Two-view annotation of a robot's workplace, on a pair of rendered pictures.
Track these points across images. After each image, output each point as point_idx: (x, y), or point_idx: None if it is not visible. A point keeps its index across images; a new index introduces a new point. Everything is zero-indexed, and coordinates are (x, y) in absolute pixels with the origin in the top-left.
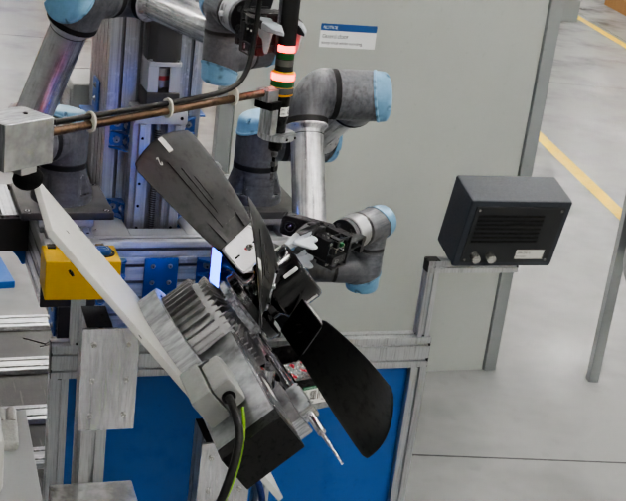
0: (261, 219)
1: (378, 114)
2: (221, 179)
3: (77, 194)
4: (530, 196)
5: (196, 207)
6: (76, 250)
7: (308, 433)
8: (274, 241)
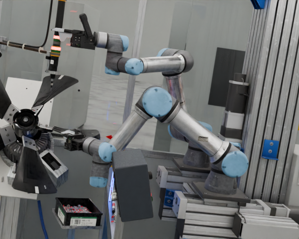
0: None
1: (144, 107)
2: (57, 91)
3: (186, 158)
4: (119, 160)
5: (42, 94)
6: (14, 88)
7: None
8: (177, 195)
